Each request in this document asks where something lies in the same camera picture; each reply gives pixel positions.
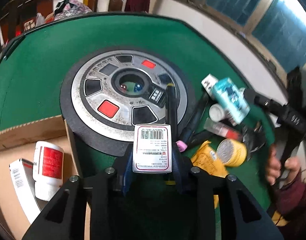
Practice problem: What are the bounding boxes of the yellow snack packet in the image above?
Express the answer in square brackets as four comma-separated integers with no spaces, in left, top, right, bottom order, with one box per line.
[190,140,229,209]

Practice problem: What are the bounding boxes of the round silver mahjong control panel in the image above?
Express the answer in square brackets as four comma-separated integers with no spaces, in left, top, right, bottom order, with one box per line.
[60,47,196,157]

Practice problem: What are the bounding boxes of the yellow tape roll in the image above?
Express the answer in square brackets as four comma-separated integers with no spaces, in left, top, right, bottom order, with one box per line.
[216,139,247,167]

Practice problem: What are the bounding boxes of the wooden chair dark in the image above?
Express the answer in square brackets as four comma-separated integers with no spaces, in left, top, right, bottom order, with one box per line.
[0,0,59,53]

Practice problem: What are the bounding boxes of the window with blue glass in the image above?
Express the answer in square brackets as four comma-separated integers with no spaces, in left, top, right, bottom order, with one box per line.
[165,0,306,73]

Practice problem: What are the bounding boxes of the clear red tube packet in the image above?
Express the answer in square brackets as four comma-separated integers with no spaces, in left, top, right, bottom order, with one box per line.
[203,118,243,141]

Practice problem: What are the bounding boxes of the white bottle red label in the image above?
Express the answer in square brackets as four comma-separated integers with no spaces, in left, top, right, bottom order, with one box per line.
[32,141,64,202]

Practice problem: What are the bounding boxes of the teal white tissue pack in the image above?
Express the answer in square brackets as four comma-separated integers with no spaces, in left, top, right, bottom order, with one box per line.
[211,77,250,126]

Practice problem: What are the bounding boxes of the white barcode medicine box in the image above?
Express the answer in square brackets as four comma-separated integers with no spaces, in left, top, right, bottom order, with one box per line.
[132,124,172,174]

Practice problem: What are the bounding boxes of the maroon sleeve forearm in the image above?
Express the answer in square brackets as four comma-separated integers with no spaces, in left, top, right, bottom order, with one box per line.
[275,172,306,219]

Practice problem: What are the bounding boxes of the pink-capped black pen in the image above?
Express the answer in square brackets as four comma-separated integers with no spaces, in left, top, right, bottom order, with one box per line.
[176,130,213,152]

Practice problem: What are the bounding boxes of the floral bag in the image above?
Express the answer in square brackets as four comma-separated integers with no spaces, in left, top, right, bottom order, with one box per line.
[54,0,92,21]

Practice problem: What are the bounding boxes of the right hand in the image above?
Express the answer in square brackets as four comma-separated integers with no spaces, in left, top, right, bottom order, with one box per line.
[265,144,301,185]

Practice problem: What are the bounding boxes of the black marker pen green caps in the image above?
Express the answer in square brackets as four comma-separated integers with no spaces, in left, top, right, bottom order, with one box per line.
[165,83,177,142]

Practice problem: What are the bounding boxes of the white red box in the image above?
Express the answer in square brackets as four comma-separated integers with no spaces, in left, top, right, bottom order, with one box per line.
[9,158,48,224]

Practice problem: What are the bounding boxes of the black snack packet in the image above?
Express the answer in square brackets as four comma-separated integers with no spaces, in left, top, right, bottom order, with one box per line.
[242,121,266,161]

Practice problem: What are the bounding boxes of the cardboard box tray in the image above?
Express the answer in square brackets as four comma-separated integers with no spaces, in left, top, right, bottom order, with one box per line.
[0,115,81,239]

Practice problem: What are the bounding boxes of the white bottle green label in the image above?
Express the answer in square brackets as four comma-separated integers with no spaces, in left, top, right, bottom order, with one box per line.
[201,74,238,126]

